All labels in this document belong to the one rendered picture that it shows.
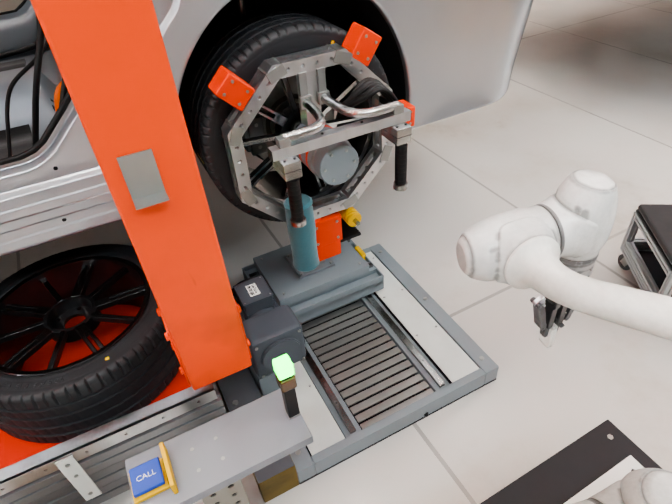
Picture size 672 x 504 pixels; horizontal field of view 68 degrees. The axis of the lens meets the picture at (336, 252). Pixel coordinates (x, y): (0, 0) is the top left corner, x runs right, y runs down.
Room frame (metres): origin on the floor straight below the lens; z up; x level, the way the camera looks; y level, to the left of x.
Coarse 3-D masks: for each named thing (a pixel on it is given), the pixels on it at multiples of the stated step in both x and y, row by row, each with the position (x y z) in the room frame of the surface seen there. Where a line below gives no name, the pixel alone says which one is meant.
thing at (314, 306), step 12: (348, 240) 1.76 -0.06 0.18; (360, 252) 1.66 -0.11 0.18; (252, 264) 1.66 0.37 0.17; (372, 264) 1.58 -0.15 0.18; (252, 276) 1.57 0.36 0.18; (372, 276) 1.54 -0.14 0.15; (336, 288) 1.49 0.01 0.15; (348, 288) 1.48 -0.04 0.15; (360, 288) 1.47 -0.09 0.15; (372, 288) 1.50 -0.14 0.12; (312, 300) 1.43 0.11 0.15; (324, 300) 1.41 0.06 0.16; (336, 300) 1.43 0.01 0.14; (348, 300) 1.45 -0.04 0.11; (300, 312) 1.36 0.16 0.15; (312, 312) 1.38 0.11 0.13; (324, 312) 1.40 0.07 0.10
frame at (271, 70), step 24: (312, 48) 1.47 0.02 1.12; (336, 48) 1.45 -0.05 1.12; (264, 72) 1.36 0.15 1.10; (288, 72) 1.37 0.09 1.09; (360, 72) 1.48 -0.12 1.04; (264, 96) 1.34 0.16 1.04; (240, 120) 1.30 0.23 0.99; (240, 144) 1.30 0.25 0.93; (384, 144) 1.50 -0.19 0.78; (240, 168) 1.29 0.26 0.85; (360, 168) 1.51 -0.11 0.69; (240, 192) 1.29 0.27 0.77; (336, 192) 1.48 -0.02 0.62; (360, 192) 1.46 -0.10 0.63
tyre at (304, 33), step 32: (224, 32) 1.60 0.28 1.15; (256, 32) 1.50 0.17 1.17; (288, 32) 1.47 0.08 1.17; (320, 32) 1.51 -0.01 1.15; (224, 64) 1.43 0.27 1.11; (256, 64) 1.42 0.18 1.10; (192, 96) 1.50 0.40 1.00; (192, 128) 1.46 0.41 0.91; (224, 160) 1.36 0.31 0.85; (224, 192) 1.36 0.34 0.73
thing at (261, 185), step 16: (336, 80) 1.78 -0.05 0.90; (352, 80) 1.58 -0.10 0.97; (288, 96) 1.48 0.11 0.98; (336, 96) 1.55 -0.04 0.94; (272, 112) 1.45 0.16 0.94; (288, 112) 1.50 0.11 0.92; (288, 128) 1.51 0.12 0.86; (352, 144) 1.62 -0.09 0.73; (368, 144) 1.57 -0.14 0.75; (256, 176) 1.43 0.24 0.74; (272, 176) 1.61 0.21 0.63; (304, 176) 1.61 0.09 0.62; (272, 192) 1.46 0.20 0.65; (304, 192) 1.50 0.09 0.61; (320, 192) 1.49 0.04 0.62
